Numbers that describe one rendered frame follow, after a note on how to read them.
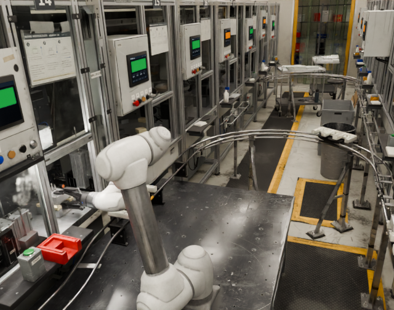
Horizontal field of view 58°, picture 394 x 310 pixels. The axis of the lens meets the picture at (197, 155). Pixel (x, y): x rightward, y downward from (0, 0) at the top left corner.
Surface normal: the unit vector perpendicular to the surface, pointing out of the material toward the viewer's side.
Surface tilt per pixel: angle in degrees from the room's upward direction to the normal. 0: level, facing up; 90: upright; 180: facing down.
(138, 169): 80
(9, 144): 90
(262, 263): 0
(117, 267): 0
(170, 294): 70
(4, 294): 0
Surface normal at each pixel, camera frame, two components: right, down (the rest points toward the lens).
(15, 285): -0.04, -0.92
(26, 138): 0.94, 0.10
